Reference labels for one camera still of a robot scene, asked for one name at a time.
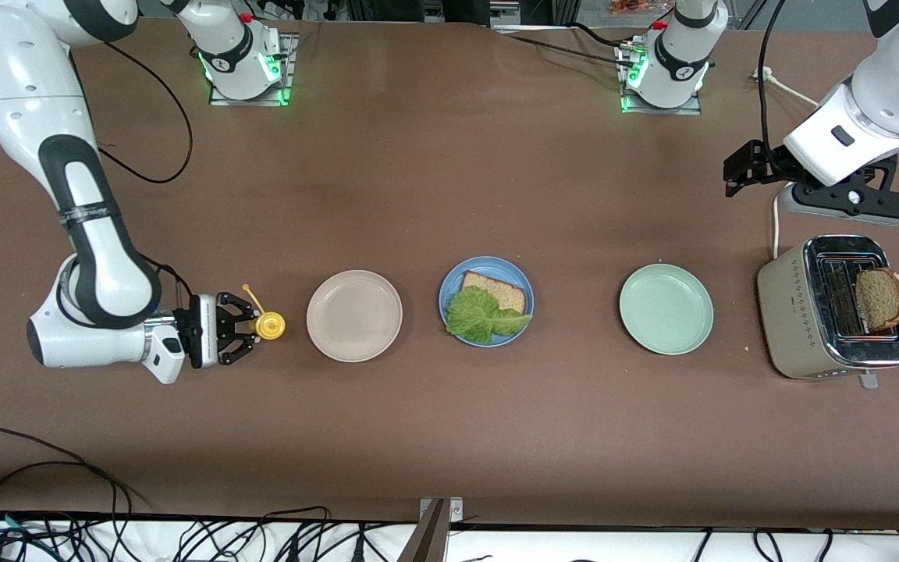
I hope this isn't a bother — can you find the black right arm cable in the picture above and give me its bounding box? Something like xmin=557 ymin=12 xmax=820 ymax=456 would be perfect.
xmin=155 ymin=261 xmax=193 ymax=313
xmin=97 ymin=41 xmax=194 ymax=185

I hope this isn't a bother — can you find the green lettuce leaf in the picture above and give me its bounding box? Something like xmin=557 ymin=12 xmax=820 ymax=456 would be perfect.
xmin=446 ymin=286 xmax=534 ymax=346

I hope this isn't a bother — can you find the yellow mustard squeeze bottle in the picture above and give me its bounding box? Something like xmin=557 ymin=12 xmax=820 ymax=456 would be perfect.
xmin=242 ymin=284 xmax=287 ymax=343

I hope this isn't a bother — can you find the grey camera post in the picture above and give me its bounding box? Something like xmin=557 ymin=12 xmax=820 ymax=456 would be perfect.
xmin=395 ymin=500 xmax=450 ymax=562

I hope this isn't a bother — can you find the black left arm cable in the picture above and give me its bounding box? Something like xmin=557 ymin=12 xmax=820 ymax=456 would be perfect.
xmin=758 ymin=0 xmax=790 ymax=153

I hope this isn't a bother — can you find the white toaster power cord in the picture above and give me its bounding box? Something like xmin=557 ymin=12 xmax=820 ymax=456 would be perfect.
xmin=752 ymin=66 xmax=821 ymax=260

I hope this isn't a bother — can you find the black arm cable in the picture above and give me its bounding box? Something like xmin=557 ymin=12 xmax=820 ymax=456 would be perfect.
xmin=758 ymin=0 xmax=790 ymax=153
xmin=155 ymin=261 xmax=193 ymax=313
xmin=97 ymin=41 xmax=194 ymax=185

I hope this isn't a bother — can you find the green round plate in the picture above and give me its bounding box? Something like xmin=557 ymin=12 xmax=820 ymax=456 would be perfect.
xmin=619 ymin=263 xmax=715 ymax=356

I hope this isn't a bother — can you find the black base cable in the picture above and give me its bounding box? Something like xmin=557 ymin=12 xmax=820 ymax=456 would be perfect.
xmin=570 ymin=22 xmax=638 ymax=49
xmin=506 ymin=33 xmax=638 ymax=67

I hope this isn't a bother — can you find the beige chrome toaster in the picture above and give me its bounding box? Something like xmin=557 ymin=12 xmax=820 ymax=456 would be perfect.
xmin=757 ymin=234 xmax=899 ymax=389

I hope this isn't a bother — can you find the small metal bracket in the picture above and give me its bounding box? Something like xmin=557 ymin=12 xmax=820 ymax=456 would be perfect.
xmin=418 ymin=497 xmax=464 ymax=522

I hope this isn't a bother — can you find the blue round plate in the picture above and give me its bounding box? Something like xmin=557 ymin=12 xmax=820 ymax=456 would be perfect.
xmin=439 ymin=256 xmax=535 ymax=348

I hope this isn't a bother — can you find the brown bread slice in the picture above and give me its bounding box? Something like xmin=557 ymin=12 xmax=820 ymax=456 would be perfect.
xmin=461 ymin=270 xmax=528 ymax=315
xmin=855 ymin=267 xmax=899 ymax=333

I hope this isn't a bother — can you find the white round plate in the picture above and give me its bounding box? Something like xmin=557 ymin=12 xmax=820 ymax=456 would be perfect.
xmin=306 ymin=269 xmax=403 ymax=364

